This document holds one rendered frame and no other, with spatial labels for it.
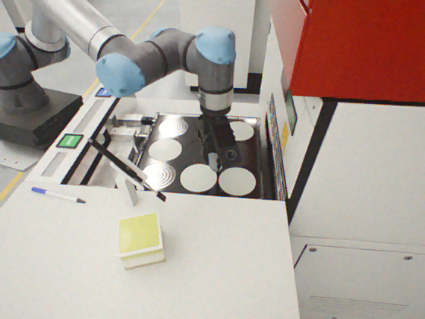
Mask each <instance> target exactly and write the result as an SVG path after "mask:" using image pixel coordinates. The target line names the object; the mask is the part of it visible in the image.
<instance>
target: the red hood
mask: <svg viewBox="0 0 425 319"><path fill-rule="evenodd" d="M268 4H269V8H270V11H271V15H272V22H273V25H274V28H275V33H276V39H277V42H278V45H279V50H280V53H281V59H282V64H283V66H284V69H285V74H286V81H287V83H288V89H289V90H290V91H291V95H292V96H315V97H320V96H321V97H334V98H348V99H373V100H387V101H401V102H414V103H425V0H268Z"/></svg>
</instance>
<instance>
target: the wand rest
mask: <svg viewBox="0 0 425 319"><path fill-rule="evenodd" d="M116 156H117V158H118V159H120V160H121V161H122V162H123V163H124V164H126V165H127V166H130V169H133V170H134V171H135V172H136V173H137V175H138V176H139V177H141V178H142V179H143V182H145V181H146V179H147V178H148V177H149V176H147V175H146V173H145V172H142V170H141V169H138V167H137V166H135V165H134V164H133V163H132V162H131V161H130V160H129V159H127V158H126V157H125V156H123V155H122V154H121V153H120V152H118V154H117V155H116ZM109 164H110V165H111V167H112V168H114V169H116V170H117V171H118V177H117V178H116V180H115V182H116V185H117V186H118V190H119V192H120V194H121V196H122V200H123V202H124V205H125V206H126V207H134V204H135V202H136V199H137V197H138V196H137V192H136V190H135V187H134V186H135V185H136V186H137V187H136V189H137V190H138V191H139V190H144V189H145V188H144V187H143V182H139V181H138V180H136V179H135V178H132V177H130V176H129V175H128V174H127V173H126V172H125V171H123V170H122V169H120V168H119V167H118V166H117V165H116V164H114V163H113V162H112V161H111V162H110V163H109ZM135 180H136V181H135Z"/></svg>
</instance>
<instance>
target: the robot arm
mask: <svg viewBox="0 0 425 319"><path fill-rule="evenodd" d="M29 1H30V3H32V12H31V21H30V22H29V23H27V25H26V27H25V33H23V34H20V35H13V34H12V33H10V32H0V104H1V106H2V108H3V110H4V111H5V112H7V113H8V114H12V115H22V114H26V113H30V112H35V111H37V110H38V109H41V108H42V107H44V106H45V105H46V104H47V103H48V102H49V96H48V95H47V93H46V91H44V89H43V88H42V87H41V86H40V85H39V84H38V83H37V82H36V81H35V79H34V76H33V75H32V73H31V71H36V70H38V69H41V68H43V67H47V66H50V65H53V64H55V63H61V62H63V61H64V60H66V59H67V58H69V57H70V54H71V47H70V46H69V45H70V42H69V40H68V38H69V39H71V40H72V41H73V42H74V43H75V44H76V45H77V46H79V47H80V48H81V49H82V50H83V51H84V52H85V53H86V54H88V56H89V57H90V58H91V59H92V60H93V61H94V62H96V75H97V77H98V79H99V81H100V83H101V84H102V85H103V86H104V87H103V88H104V89H105V90H106V91H107V93H110V94H111V96H115V97H118V98H122V97H125V96H130V95H131V94H133V93H136V92H138V91H141V90H142V89H143V88H144V87H147V86H148V85H150V84H152V83H155V82H157V81H158V80H160V79H161V78H164V77H166V76H168V75H170V74H173V73H174V72H175V71H177V70H182V71H186V72H188V73H191V74H196V75H197V76H198V87H199V93H198V94H197V98H199V100H200V111H201V112H202V113H203V114H202V115H199V116H197V117H195V118H194V133H195V135H196V136H197V137H198V138H199V141H200V143H203V144H201V145H202V147H201V148H200V152H201V155H202V156H203V159H204V160H205V161H206V163H207V164H208V166H209V168H211V170H212V171H214V172H219V171H220V170H221V169H222V168H228V167H231V166H235V165H237V164H239V163H240V161H242V157H241V154H240V150H239V148H238V145H237V143H236V141H235V135H234V134H233V133H234V130H233V129H232V128H231V124H230V123H229V120H228V118H227V116H226V115H227V114H229V113H230V111H231V104H232V102H233V92H234V77H235V59H236V51H235V35H234V32H233V31H232V30H230V29H228V28H226V27H216V26H209V27H204V28H202V29H200V30H199V31H198V32H197V35H195V34H190V33H186V32H184V31H180V30H177V29H175V28H172V27H159V28H157V29H155V31H154V32H153V34H151V35H150V39H148V40H147V41H145V42H142V43H138V44H134V43H133V42H132V41H131V40H129V39H128V38H127V37H126V36H125V35H124V34H123V33H122V32H121V31H120V30H119V29H117V28H116V27H115V25H113V24H111V22H110V21H108V20H107V18H106V17H103V16H102V14H100V13H99V12H98V11H97V10H96V9H95V8H94V7H93V6H92V5H91V4H90V3H89V2H87V0H29ZM67 37H68V38H67ZM197 119H198V120H197ZM196 126H197V131H196ZM216 151H217V152H216ZM217 158H218V164H217Z"/></svg>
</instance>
